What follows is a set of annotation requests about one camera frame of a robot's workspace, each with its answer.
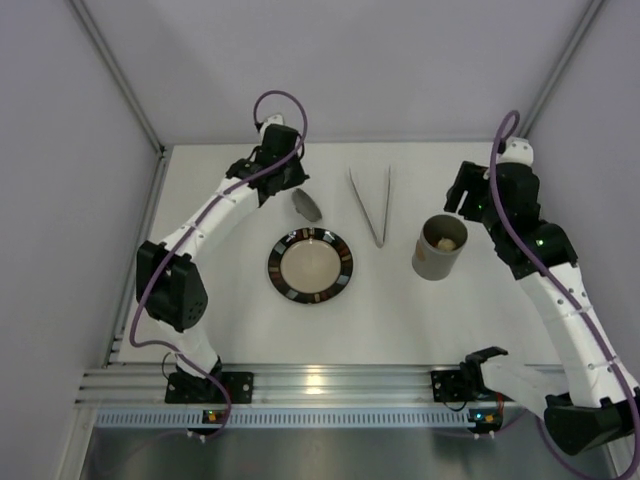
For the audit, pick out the white steamed bun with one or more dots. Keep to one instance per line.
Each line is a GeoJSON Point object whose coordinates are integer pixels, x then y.
{"type": "Point", "coordinates": [446, 245]}

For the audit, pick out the left aluminium frame post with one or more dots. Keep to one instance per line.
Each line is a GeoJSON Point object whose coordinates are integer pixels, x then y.
{"type": "Point", "coordinates": [91, 29]}

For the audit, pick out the aluminium mounting rail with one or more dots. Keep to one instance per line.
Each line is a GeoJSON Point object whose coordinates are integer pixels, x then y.
{"type": "Point", "coordinates": [274, 385]}

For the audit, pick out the slotted grey cable duct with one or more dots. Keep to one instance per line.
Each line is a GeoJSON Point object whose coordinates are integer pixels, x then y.
{"type": "Point", "coordinates": [287, 418]}

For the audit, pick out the metal serving tongs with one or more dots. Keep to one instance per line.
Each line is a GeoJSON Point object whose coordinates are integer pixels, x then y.
{"type": "Point", "coordinates": [377, 225]}

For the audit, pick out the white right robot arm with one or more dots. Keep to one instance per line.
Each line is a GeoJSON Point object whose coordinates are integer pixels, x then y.
{"type": "Point", "coordinates": [592, 406]}

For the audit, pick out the black patterned round plate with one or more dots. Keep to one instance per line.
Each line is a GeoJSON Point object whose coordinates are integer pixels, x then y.
{"type": "Point", "coordinates": [310, 265]}

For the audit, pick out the grey cylindrical lunch container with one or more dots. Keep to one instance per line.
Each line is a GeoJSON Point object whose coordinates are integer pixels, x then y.
{"type": "Point", "coordinates": [430, 263]}

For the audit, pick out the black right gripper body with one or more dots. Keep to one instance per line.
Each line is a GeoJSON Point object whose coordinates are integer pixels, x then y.
{"type": "Point", "coordinates": [467, 187]}

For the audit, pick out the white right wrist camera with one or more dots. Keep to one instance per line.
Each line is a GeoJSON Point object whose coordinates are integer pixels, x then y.
{"type": "Point", "coordinates": [515, 150]}

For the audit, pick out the grey container lid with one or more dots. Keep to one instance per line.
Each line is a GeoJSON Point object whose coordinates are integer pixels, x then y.
{"type": "Point", "coordinates": [306, 206]}

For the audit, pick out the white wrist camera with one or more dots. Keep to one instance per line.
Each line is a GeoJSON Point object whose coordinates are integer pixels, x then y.
{"type": "Point", "coordinates": [515, 150]}
{"type": "Point", "coordinates": [275, 119]}

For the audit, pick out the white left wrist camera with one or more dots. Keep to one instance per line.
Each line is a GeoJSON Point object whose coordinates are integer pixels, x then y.
{"type": "Point", "coordinates": [275, 119]}

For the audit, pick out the right aluminium frame post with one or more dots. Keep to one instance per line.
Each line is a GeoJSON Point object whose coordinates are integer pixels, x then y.
{"type": "Point", "coordinates": [560, 66]}

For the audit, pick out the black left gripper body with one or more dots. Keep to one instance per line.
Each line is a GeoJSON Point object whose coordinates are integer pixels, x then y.
{"type": "Point", "coordinates": [282, 179]}

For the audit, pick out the aluminium frame post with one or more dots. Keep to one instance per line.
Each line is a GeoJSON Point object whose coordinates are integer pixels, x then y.
{"type": "Point", "coordinates": [560, 66]}
{"type": "Point", "coordinates": [91, 29]}

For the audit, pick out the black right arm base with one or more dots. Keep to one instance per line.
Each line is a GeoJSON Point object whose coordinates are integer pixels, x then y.
{"type": "Point", "coordinates": [453, 386]}

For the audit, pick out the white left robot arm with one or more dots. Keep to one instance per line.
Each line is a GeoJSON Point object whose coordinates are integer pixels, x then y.
{"type": "Point", "coordinates": [170, 291]}

